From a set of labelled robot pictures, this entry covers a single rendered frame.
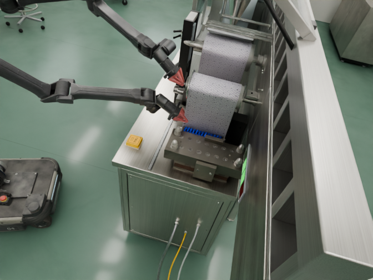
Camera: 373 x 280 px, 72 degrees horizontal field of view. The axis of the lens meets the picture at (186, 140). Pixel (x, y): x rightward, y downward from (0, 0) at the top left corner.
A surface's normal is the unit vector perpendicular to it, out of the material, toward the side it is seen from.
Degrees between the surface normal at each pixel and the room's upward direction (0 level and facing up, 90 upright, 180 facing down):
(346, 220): 0
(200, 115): 90
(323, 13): 90
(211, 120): 90
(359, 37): 90
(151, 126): 0
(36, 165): 0
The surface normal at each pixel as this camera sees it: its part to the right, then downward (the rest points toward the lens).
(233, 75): -0.25, 0.70
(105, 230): 0.14, -0.68
